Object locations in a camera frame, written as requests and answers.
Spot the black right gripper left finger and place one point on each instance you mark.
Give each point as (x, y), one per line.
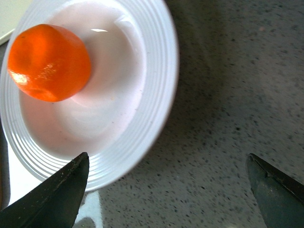
(52, 204)

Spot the orange fruit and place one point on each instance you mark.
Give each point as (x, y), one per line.
(49, 63)

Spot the cream bear tray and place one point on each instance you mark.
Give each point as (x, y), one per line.
(11, 12)

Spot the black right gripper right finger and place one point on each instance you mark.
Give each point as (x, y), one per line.
(280, 198)

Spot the white ridged plate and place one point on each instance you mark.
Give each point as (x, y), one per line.
(117, 117)

